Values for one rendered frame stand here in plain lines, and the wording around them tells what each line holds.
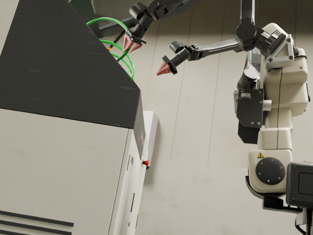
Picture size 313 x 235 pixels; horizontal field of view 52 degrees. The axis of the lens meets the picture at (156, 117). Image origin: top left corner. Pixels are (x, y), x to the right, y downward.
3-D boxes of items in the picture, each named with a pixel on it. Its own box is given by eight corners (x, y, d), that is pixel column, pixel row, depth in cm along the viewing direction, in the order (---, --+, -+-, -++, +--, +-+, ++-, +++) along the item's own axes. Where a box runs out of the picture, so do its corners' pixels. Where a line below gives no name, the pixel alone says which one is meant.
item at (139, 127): (134, 131, 122) (141, 93, 127) (122, 130, 123) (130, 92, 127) (140, 160, 181) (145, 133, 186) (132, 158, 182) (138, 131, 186)
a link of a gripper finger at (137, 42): (117, 46, 152) (127, 30, 149) (127, 50, 158) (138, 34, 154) (123, 54, 149) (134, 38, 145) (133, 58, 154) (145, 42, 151)
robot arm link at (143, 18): (151, 16, 142) (158, 19, 147) (141, 8, 145) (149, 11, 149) (142, 29, 144) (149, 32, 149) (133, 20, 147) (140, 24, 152)
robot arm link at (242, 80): (264, 80, 164) (260, 88, 167) (248, 69, 168) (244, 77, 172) (254, 86, 158) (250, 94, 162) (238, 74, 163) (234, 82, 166)
